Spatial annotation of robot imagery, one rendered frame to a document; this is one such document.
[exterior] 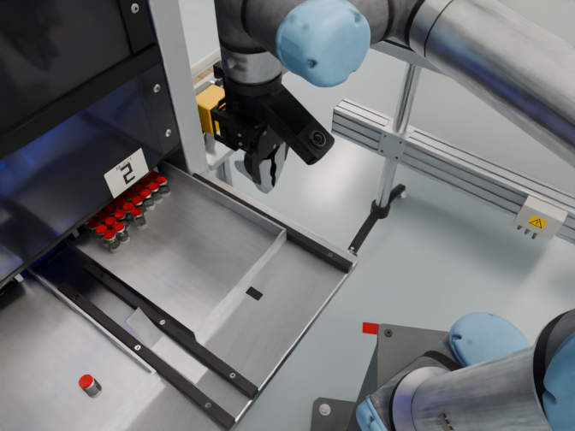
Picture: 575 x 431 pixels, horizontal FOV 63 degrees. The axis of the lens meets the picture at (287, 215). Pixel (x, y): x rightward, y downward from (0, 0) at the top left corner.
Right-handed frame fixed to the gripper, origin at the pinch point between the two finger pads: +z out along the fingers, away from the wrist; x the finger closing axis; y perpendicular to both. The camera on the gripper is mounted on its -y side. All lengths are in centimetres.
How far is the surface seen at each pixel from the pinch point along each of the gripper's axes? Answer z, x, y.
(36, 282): 21.3, 28.8, 33.1
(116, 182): 7.6, 9.6, 27.5
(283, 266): 21.5, -0.9, -1.5
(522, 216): 60, -80, -36
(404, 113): 46, -86, 11
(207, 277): 21.3, 9.5, 8.4
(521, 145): 83, -144, -24
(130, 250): 21.3, 13.7, 24.6
